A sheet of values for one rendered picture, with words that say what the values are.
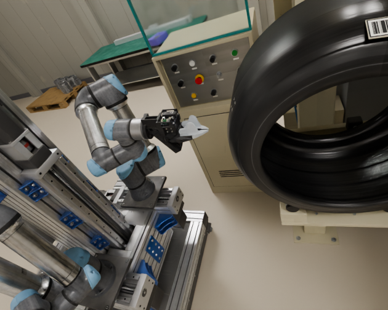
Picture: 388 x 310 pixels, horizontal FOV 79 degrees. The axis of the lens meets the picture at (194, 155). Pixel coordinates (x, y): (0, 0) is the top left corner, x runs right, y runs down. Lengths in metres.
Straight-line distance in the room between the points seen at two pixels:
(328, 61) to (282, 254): 1.47
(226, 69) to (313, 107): 0.56
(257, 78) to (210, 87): 0.94
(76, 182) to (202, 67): 0.89
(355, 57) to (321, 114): 0.59
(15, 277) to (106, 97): 0.76
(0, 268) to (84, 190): 0.41
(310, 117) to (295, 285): 1.06
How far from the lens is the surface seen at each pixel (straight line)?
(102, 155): 0.93
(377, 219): 1.04
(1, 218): 0.90
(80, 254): 1.11
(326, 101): 1.06
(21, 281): 1.07
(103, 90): 1.18
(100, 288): 1.23
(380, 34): 0.52
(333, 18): 0.55
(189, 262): 1.68
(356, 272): 1.81
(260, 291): 1.75
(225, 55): 1.38
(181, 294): 1.62
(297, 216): 0.95
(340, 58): 0.51
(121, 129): 0.83
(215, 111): 1.51
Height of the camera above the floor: 1.67
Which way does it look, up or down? 40 degrees down
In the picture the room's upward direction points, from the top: 25 degrees counter-clockwise
